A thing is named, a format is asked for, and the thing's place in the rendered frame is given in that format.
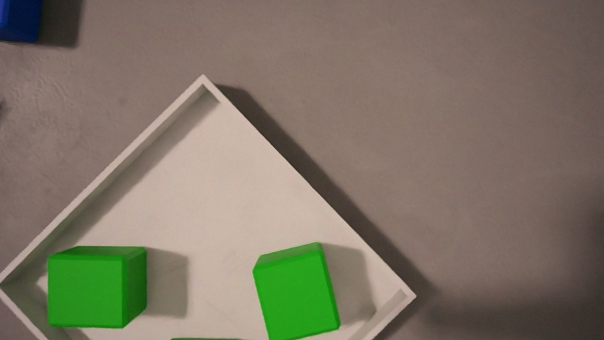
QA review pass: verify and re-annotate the off-white shallow tray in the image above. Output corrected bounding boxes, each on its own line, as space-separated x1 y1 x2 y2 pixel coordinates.
0 75 416 340

